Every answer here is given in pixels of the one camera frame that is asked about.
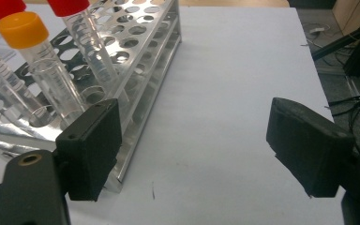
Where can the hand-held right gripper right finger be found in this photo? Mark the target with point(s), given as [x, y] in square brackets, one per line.
[309, 146]

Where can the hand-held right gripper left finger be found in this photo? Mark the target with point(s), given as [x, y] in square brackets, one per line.
[89, 146]

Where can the metal test tube rack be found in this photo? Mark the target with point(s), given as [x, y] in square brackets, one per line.
[18, 132]

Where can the orange cap test tube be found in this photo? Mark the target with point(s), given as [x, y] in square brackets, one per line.
[22, 29]

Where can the red cap test tube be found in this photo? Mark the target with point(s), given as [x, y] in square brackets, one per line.
[3, 6]
[68, 6]

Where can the white table cover sheet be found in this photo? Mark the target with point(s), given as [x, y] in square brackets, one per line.
[218, 93]

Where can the black metal stand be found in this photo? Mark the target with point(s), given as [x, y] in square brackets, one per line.
[356, 47]

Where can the white power adapter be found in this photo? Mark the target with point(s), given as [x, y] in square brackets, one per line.
[317, 30]

